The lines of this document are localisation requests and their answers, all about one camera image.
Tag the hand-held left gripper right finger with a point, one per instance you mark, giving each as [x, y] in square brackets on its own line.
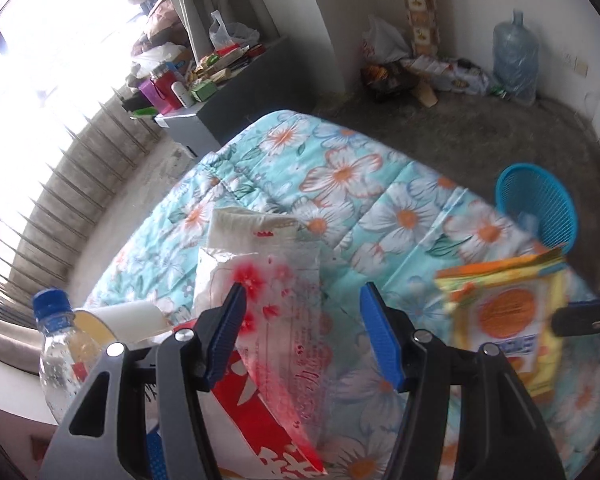
[380, 330]

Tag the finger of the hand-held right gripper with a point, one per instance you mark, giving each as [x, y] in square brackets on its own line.
[585, 317]

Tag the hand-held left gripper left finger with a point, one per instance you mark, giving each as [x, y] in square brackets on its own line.
[225, 330]

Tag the clear wrapper with red flowers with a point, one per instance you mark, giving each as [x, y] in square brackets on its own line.
[290, 320]

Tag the yellow snack packet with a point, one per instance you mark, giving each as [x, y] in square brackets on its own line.
[510, 310]

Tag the red and white paper bag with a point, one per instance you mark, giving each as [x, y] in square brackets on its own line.
[260, 430]

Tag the blue plastic basket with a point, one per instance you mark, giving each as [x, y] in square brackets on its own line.
[540, 200]

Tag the white paper cup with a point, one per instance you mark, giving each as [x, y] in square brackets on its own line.
[130, 317]

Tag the floral turquoise blanket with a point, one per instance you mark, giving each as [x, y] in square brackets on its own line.
[380, 195]

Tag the clear plastic cola bottle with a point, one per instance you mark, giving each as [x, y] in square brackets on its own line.
[60, 360]

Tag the metal window railing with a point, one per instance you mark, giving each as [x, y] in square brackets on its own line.
[80, 170]

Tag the grey cabinet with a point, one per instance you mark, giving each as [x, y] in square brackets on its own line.
[230, 110]

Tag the small white bottle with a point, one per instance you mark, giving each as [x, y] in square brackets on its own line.
[182, 95]

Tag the small green box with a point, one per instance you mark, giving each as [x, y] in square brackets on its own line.
[203, 92]

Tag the pink tumbler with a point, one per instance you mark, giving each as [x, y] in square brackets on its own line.
[155, 95]

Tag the dark snack bag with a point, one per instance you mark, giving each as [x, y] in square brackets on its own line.
[385, 82]

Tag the red bottle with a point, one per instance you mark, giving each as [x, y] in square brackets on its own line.
[167, 82]

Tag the white printed carton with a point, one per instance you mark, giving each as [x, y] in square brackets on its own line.
[450, 75]

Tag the large blue water jug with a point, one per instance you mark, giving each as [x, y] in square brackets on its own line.
[515, 55]

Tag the white plastic bag with red print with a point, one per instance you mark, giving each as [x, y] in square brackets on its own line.
[385, 40]

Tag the pile of clothes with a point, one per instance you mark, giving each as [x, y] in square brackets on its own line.
[157, 25]

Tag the tall patterned box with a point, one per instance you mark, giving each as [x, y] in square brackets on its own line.
[420, 10]

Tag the grey curtain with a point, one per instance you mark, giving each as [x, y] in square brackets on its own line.
[190, 5]

